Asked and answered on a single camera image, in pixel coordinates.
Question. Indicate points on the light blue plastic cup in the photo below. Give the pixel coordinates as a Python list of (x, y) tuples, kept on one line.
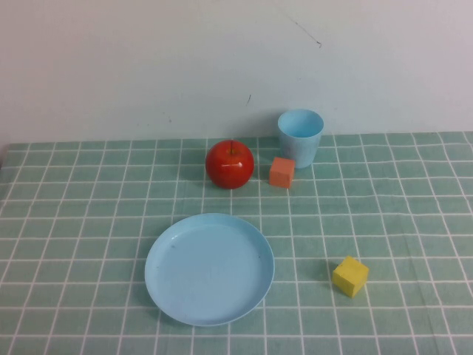
[(300, 148)]

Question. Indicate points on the light blue round plate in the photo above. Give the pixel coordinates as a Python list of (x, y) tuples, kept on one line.
[(208, 270)]

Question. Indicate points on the red apple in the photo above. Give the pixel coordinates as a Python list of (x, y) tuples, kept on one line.
[(230, 166)]

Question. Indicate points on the orange cube block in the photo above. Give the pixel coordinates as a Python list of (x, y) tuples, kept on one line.
[(281, 174)]

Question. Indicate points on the yellow cube block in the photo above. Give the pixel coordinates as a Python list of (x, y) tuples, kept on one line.
[(349, 277)]

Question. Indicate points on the green checkered tablecloth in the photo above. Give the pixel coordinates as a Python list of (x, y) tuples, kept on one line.
[(406, 222)]

